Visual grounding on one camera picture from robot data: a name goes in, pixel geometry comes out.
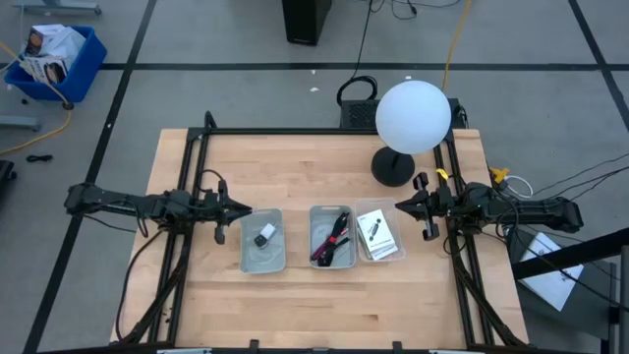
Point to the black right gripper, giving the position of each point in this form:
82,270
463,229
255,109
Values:
444,204

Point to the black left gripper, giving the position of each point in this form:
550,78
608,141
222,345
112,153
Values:
211,209

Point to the white USB wall charger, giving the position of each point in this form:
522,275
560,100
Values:
268,230

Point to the small black charger cube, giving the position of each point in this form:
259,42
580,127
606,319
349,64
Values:
259,241

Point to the white green product box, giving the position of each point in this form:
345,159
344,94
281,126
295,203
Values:
364,248
378,233

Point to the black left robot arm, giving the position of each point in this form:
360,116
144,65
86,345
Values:
113,202

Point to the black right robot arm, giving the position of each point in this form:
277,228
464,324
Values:
540,214

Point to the clear plastic bin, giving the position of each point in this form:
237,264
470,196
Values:
388,204

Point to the yellow plastic clamp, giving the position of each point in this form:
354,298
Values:
498,174

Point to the white globe table lamp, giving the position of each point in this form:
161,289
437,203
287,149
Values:
413,118

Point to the black vented equipment box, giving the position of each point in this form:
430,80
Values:
359,114

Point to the white paper sheet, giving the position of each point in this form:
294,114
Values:
550,285

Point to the black metal beam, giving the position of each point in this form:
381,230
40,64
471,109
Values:
565,255

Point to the black computer tower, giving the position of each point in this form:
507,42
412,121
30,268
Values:
304,22

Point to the blue plastic tub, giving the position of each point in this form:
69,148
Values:
83,74

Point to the grey metal furniture foot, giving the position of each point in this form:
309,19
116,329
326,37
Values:
59,7
19,123

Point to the white plastic bag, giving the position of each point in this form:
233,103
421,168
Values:
69,46

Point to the white printed cardboard box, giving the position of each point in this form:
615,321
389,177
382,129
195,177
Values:
46,71
37,39

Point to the black aluminium table frame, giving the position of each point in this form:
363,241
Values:
314,131

